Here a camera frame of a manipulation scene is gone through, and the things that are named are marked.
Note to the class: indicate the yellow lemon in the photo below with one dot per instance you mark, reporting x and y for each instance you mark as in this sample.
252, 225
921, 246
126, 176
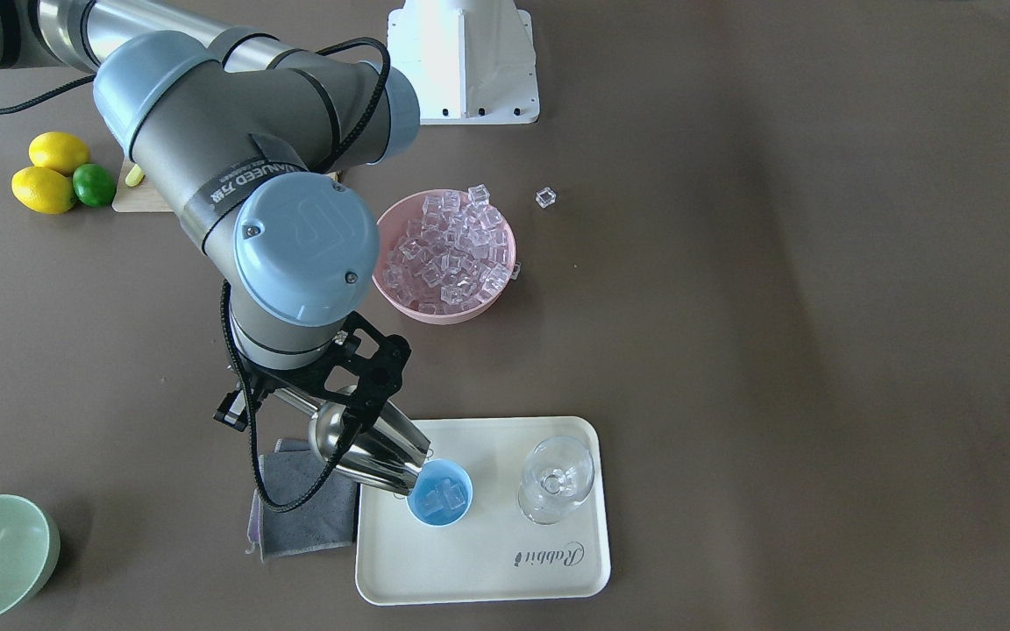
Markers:
43, 190
60, 151

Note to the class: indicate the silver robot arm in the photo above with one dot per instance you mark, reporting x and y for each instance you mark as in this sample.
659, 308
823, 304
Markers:
240, 133

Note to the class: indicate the green lime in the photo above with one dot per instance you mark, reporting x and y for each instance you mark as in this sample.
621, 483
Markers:
93, 185

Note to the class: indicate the clear wine glass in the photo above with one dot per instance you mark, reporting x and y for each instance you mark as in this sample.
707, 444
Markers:
557, 477

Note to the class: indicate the light blue cup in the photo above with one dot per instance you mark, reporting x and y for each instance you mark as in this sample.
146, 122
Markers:
433, 470

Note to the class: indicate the stray clear ice cube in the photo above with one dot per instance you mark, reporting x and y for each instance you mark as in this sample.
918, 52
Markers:
546, 197

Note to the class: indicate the ice cubes in cup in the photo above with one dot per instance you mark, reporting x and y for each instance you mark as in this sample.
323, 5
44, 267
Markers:
444, 499

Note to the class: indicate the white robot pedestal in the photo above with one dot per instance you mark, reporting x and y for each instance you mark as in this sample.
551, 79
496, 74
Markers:
470, 62

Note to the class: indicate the wooden cutting board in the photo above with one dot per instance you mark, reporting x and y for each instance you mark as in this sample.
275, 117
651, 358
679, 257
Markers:
142, 199

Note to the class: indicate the metal ice scoop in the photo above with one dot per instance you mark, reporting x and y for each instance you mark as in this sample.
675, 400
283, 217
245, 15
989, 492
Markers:
389, 456

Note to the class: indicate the dark grey folded cloth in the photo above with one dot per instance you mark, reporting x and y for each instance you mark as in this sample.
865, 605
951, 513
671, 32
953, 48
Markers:
327, 521

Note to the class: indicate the yellow plastic knife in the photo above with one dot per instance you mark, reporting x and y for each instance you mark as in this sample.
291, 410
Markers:
134, 177

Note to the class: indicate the pink bowl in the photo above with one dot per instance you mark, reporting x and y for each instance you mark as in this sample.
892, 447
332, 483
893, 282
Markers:
400, 263

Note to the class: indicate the beige plastic tray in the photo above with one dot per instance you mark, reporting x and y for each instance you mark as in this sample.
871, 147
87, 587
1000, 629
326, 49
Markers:
493, 552

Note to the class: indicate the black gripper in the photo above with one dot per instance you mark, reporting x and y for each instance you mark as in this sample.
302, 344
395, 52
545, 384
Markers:
380, 383

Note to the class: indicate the clear plastic ice cubes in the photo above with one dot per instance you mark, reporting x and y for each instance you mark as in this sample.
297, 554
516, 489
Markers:
452, 254

